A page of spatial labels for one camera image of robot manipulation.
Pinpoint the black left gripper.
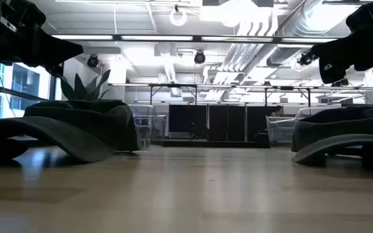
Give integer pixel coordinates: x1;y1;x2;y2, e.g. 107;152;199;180
0;0;84;78

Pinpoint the dark green baseball cap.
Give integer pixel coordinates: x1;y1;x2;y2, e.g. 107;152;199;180
3;99;141;163
291;104;373;169

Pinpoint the black ceiling spot lamp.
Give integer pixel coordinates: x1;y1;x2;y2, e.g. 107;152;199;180
194;50;207;65
86;54;100;69
297;50;319;67

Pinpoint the green snake plant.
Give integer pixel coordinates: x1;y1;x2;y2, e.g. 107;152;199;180
60;69;111;102

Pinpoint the person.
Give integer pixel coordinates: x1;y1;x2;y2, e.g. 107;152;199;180
269;105;285;118

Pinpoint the clear plastic bin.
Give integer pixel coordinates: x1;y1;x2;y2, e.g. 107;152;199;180
127;103;167;150
266;106;336;146

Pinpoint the overhead light bar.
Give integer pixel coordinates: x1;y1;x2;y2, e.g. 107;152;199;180
50;34;338;45

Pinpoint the black cabinet row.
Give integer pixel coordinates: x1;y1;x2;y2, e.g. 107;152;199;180
168;103;278;142

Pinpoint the silver ventilation duct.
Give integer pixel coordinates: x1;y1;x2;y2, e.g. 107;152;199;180
266;0;352;67

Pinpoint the black background workbench frame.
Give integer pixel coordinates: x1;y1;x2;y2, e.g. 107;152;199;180
108;82;373;107

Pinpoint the white ring light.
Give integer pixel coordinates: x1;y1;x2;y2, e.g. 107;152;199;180
169;5;188;27

